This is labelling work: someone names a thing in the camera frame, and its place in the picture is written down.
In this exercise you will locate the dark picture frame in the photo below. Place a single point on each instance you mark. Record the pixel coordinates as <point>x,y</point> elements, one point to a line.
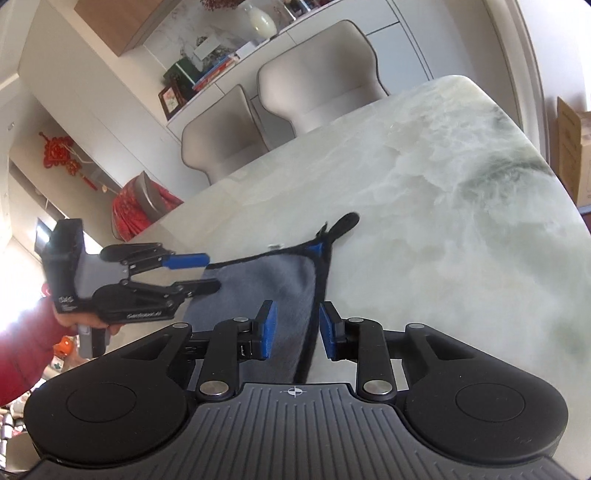
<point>171,102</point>

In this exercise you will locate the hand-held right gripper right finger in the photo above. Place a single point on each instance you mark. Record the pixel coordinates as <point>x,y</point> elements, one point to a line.
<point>328,330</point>

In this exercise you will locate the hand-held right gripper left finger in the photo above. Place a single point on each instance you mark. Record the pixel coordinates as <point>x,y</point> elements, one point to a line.
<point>269,330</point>

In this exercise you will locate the blue towel with black edge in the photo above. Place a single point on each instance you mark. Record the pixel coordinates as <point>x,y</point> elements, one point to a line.
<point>281,281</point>

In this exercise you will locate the red patterned cloth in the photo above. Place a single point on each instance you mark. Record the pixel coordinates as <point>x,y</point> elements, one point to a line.
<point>129,217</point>

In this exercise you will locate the grey dining chair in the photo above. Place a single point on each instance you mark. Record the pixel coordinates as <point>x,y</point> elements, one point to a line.
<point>318,78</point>
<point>221,134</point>

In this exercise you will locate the red knot wall decoration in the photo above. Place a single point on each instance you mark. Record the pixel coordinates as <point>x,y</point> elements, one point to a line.
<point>60,154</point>

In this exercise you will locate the stack of books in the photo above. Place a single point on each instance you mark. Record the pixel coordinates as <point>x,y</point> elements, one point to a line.
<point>217,70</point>

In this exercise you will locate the cardboard box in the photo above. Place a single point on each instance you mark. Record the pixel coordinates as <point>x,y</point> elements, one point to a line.
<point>575,147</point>

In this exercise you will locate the white sideboard cabinet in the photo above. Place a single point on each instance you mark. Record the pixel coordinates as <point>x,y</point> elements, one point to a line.
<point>378,27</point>

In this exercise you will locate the grey chair with draped cloth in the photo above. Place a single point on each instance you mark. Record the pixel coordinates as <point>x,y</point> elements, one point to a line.
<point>148,194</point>

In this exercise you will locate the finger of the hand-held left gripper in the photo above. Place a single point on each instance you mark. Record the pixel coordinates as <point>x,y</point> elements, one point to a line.
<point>184,261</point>
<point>198,287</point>

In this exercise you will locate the wooden wall cabinet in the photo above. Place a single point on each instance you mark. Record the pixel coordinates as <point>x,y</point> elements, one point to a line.
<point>124,23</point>

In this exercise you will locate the white vase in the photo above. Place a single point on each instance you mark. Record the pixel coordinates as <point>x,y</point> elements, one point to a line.
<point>258,21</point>

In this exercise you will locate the green box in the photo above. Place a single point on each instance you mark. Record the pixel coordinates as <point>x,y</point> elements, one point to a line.
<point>182,76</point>

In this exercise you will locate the person's left hand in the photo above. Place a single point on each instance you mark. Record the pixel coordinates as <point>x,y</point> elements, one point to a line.
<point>69,319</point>

